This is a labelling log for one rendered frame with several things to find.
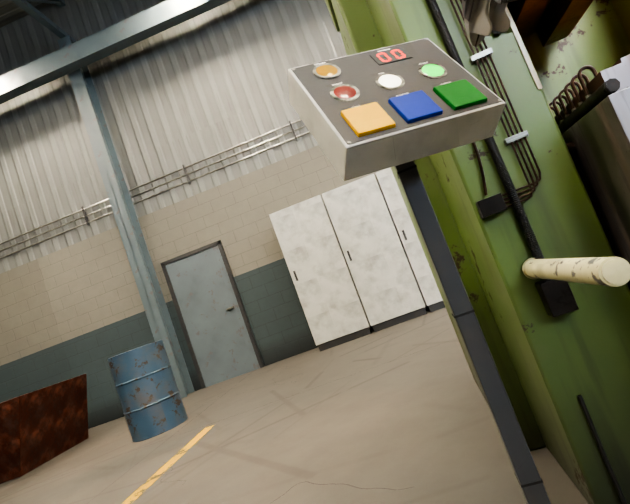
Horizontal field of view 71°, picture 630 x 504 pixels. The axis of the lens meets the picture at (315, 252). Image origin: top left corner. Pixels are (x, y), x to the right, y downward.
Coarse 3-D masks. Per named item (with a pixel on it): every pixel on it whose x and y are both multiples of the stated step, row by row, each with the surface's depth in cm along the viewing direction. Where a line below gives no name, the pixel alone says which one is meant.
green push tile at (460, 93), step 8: (464, 80) 87; (440, 88) 86; (448, 88) 86; (456, 88) 86; (464, 88) 86; (472, 88) 86; (440, 96) 85; (448, 96) 84; (456, 96) 84; (464, 96) 84; (472, 96) 84; (480, 96) 84; (448, 104) 83; (456, 104) 82; (464, 104) 82; (472, 104) 83
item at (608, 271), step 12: (528, 264) 106; (540, 264) 96; (552, 264) 88; (564, 264) 81; (576, 264) 76; (588, 264) 71; (600, 264) 66; (612, 264) 66; (624, 264) 65; (528, 276) 108; (540, 276) 98; (552, 276) 89; (564, 276) 82; (576, 276) 76; (588, 276) 70; (600, 276) 66; (612, 276) 66; (624, 276) 65
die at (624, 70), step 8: (616, 64) 96; (624, 64) 94; (600, 72) 95; (608, 72) 94; (616, 72) 94; (624, 72) 94; (592, 80) 99; (600, 80) 96; (624, 80) 94; (592, 88) 100; (624, 88) 94; (584, 96) 105; (568, 104) 114; (576, 104) 110; (560, 112) 120; (568, 112) 115
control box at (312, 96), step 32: (320, 64) 92; (352, 64) 92; (384, 64) 92; (416, 64) 92; (448, 64) 92; (320, 96) 85; (384, 96) 85; (320, 128) 84; (416, 128) 79; (448, 128) 83; (480, 128) 87; (352, 160) 79; (384, 160) 82
